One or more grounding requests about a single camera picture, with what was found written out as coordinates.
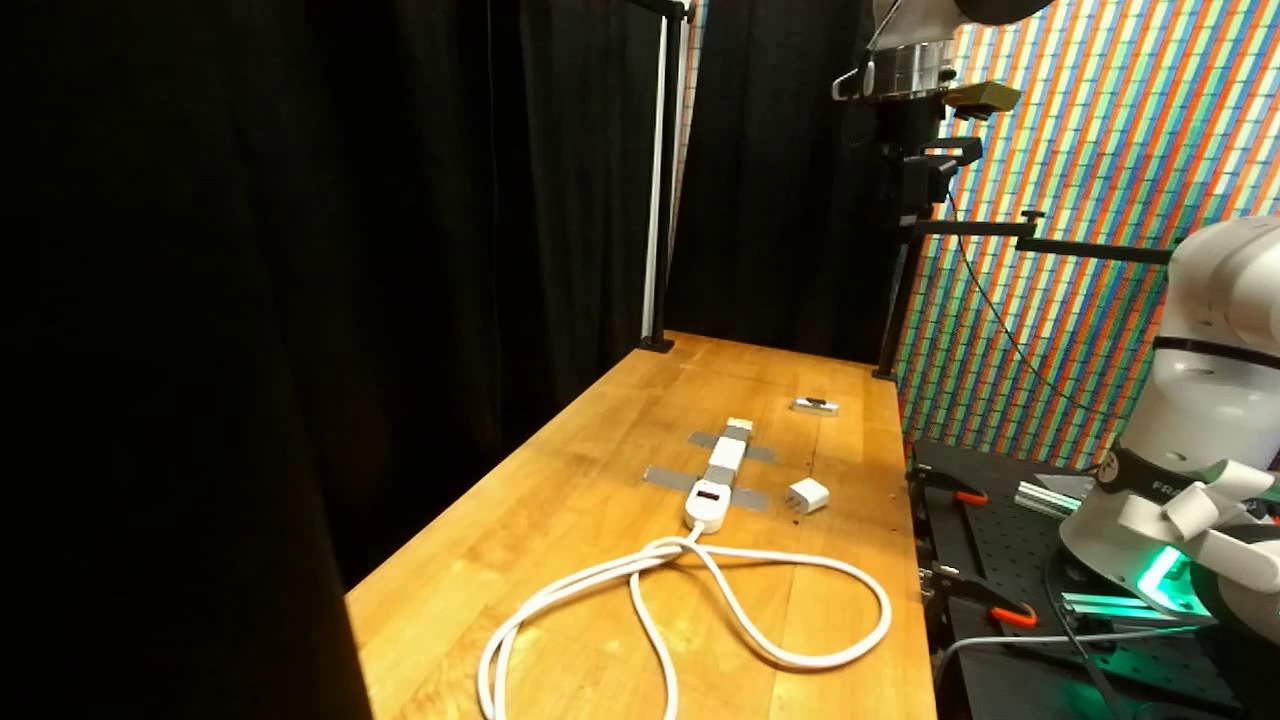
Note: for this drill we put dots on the small dark tabletop sticker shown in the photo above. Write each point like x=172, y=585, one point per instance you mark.
x=815, y=406

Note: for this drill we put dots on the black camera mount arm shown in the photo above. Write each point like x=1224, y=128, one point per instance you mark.
x=946, y=157

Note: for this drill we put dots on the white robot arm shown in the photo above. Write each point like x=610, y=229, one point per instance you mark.
x=1172, y=509

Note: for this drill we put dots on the orange handled clamp upper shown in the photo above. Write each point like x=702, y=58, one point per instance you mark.
x=954, y=487

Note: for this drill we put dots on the grey tape strip front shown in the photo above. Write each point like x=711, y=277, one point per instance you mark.
x=681, y=481

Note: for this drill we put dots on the black curtain backdrop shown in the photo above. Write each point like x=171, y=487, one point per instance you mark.
x=277, y=280

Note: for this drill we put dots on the silver vertical pole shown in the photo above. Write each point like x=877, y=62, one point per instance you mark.
x=667, y=72

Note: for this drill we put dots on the grey tape strip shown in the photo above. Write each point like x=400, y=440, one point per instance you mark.
x=763, y=448
x=681, y=481

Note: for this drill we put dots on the black optical breadboard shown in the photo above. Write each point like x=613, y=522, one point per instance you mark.
x=1096, y=652

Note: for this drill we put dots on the white charger head cube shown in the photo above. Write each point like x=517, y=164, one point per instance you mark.
x=811, y=493

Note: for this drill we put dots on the grey tape strip rear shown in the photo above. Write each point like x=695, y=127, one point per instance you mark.
x=763, y=448

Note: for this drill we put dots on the orange handled clamp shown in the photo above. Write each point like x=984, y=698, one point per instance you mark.
x=954, y=487
x=997, y=607

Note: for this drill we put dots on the orange handled clamp lower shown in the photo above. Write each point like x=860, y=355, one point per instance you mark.
x=997, y=607

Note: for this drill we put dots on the colourful striped board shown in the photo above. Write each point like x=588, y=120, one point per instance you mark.
x=1136, y=127

